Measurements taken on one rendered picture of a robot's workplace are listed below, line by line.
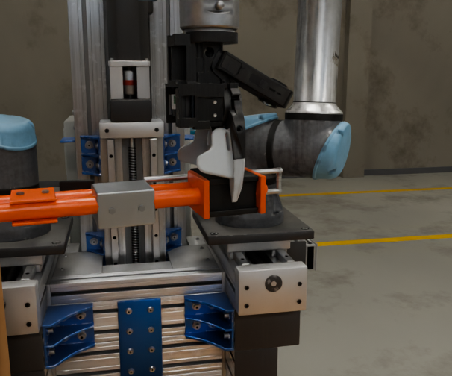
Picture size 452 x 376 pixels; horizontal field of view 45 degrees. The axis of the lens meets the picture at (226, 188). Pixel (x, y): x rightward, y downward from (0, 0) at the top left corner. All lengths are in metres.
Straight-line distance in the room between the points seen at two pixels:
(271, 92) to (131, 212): 0.24
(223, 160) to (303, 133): 0.42
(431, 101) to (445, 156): 0.82
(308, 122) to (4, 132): 0.57
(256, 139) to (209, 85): 0.45
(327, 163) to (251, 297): 0.29
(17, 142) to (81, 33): 0.30
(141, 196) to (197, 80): 0.16
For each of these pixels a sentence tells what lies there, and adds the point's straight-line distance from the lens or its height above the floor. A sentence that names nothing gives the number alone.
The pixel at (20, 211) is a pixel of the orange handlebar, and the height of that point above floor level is 1.20.
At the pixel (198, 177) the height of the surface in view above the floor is 1.22.
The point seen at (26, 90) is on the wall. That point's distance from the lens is 6.91.
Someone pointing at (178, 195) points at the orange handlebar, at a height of 1.20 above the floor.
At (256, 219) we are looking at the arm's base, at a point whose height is 1.06.
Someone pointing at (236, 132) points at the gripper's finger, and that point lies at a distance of 0.67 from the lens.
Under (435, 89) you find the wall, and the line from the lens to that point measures 8.07.
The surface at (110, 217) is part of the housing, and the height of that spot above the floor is 1.18.
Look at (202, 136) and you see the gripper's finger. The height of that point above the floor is 1.27.
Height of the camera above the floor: 1.35
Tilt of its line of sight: 12 degrees down
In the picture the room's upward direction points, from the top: straight up
